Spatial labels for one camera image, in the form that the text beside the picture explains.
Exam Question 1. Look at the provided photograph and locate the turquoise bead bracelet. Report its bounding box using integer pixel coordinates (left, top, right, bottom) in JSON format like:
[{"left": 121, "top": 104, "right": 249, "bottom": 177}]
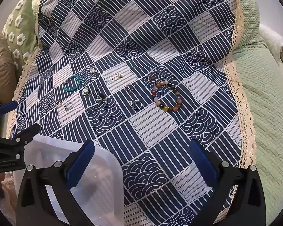
[{"left": 63, "top": 75, "right": 82, "bottom": 92}]

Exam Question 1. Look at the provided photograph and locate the green quilted sofa cover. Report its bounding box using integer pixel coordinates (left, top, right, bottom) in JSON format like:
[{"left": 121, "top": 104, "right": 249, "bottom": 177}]
[{"left": 31, "top": 0, "right": 283, "bottom": 220}]

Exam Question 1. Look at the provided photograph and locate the brown cushion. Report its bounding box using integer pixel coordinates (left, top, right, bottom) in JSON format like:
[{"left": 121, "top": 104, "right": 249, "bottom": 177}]
[{"left": 0, "top": 31, "right": 17, "bottom": 104}]

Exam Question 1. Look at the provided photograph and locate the white fluffy cushion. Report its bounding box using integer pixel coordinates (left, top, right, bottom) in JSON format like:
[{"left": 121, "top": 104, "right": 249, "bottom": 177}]
[{"left": 259, "top": 24, "right": 283, "bottom": 73}]

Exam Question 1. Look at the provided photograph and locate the silver butterfly necklace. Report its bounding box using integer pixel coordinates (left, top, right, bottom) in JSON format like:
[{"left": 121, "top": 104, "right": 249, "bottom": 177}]
[{"left": 88, "top": 86, "right": 109, "bottom": 105}]

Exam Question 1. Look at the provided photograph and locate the green flower pillow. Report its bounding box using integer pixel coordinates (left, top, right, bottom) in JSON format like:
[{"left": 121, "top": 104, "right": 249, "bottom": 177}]
[{"left": 2, "top": 0, "right": 39, "bottom": 69}]

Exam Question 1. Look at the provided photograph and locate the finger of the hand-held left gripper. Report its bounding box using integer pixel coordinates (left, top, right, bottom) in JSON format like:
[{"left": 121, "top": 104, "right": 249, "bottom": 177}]
[
  {"left": 0, "top": 101, "right": 18, "bottom": 129},
  {"left": 0, "top": 124, "right": 40, "bottom": 158}
]

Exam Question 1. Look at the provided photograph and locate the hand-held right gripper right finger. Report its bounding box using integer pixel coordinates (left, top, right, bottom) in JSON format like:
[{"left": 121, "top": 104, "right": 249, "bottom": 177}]
[{"left": 190, "top": 139, "right": 266, "bottom": 226}]

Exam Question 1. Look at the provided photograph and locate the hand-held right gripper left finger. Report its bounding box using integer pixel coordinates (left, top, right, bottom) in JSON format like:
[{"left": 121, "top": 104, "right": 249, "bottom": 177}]
[{"left": 15, "top": 139, "right": 96, "bottom": 226}]

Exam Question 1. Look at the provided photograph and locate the blue white patterned cloth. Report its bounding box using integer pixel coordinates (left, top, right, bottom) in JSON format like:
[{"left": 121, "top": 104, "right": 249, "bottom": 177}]
[{"left": 8, "top": 0, "right": 256, "bottom": 217}]

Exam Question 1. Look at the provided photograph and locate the clear plastic container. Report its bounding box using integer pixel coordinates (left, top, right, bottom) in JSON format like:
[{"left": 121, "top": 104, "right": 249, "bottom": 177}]
[{"left": 13, "top": 135, "right": 125, "bottom": 226}]

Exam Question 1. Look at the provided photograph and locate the silver bow ring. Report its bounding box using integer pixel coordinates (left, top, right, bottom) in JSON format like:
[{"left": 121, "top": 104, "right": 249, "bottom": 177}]
[{"left": 129, "top": 99, "right": 142, "bottom": 111}]

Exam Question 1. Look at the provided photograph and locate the brown agate bead bracelet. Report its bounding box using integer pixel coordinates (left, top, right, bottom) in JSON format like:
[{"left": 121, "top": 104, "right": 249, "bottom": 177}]
[{"left": 150, "top": 74, "right": 183, "bottom": 112}]

